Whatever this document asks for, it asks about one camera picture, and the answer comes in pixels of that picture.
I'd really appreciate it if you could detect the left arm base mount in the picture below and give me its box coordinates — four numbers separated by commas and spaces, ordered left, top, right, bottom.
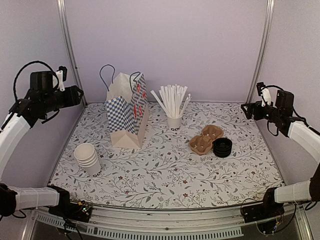
48, 200, 93, 223

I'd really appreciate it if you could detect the floral table mat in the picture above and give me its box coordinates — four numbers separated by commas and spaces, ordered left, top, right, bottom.
50, 102, 284, 209

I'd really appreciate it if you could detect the stack of black lids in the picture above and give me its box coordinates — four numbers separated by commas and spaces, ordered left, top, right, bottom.
213, 137, 233, 158

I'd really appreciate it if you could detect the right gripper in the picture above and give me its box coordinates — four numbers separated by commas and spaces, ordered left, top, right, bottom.
241, 100, 282, 124

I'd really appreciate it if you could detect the aluminium frame post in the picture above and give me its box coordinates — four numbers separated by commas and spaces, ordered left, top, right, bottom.
246, 0, 275, 103
56, 0, 88, 107

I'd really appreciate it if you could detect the stack of white paper cups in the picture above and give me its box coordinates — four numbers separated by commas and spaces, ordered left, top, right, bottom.
73, 143, 101, 178

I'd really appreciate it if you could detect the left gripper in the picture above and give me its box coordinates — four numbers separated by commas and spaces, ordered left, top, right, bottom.
41, 84, 84, 113

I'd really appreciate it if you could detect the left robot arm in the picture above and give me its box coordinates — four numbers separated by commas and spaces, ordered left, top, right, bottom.
0, 66, 90, 222

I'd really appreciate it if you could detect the front aluminium rail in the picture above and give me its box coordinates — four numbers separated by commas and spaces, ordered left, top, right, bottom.
21, 198, 319, 240

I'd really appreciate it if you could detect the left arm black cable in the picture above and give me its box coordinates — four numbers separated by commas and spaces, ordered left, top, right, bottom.
12, 60, 61, 106

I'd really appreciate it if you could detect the left aluminium frame post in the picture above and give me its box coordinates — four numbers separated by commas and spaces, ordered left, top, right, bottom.
56, 0, 88, 107

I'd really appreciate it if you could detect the white cup holding straws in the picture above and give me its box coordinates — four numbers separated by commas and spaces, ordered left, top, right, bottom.
167, 117, 182, 133

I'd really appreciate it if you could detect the checkered paper takeout bag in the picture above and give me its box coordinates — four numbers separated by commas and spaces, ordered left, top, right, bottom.
99, 64, 149, 149

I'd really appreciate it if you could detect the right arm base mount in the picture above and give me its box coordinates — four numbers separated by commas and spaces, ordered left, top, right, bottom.
240, 203, 285, 235

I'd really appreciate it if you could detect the right aluminium frame post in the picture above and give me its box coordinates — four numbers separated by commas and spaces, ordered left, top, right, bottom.
246, 0, 275, 103

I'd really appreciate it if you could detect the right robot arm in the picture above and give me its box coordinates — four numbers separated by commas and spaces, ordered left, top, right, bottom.
240, 87, 320, 218

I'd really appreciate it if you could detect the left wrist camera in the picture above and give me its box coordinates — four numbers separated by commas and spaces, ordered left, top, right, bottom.
54, 66, 68, 92

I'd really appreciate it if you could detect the brown cardboard cup carrier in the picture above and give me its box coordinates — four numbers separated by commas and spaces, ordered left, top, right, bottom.
189, 125, 224, 156

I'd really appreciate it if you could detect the bundle of white wrapped straws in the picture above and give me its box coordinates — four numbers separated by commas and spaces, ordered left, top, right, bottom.
150, 84, 192, 119

